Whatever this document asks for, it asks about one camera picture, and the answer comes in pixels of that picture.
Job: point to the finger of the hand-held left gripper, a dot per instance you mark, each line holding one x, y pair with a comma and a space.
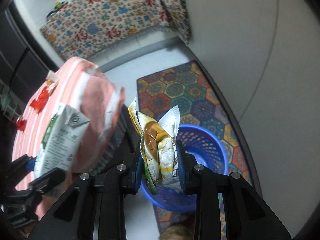
23, 162
47, 178

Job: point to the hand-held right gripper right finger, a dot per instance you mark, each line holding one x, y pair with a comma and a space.
179, 165

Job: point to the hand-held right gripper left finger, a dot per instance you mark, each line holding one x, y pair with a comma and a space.
138, 172

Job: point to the blue plastic basket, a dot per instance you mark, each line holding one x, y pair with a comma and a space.
200, 142

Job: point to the yellow white snack packet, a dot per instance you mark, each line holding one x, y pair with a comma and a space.
155, 140

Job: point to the white milk carton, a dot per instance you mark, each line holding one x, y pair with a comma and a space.
60, 140

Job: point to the red yellow snack wrapper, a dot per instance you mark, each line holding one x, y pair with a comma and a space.
21, 123

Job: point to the white storage rack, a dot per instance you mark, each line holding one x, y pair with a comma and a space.
7, 110

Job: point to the red plastic wrapper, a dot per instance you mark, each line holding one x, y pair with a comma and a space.
40, 100

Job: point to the brown fuzzy object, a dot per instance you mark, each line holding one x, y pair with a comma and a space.
175, 233

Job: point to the colourful hexagon rug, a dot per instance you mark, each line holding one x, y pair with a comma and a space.
180, 92

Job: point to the orange white striped tablecloth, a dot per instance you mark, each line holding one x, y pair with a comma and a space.
95, 100

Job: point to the dark grey cabinet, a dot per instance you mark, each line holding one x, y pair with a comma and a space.
15, 50

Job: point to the floral patterned cloth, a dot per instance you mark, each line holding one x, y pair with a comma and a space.
112, 17

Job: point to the small green object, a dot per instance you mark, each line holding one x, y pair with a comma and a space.
59, 4

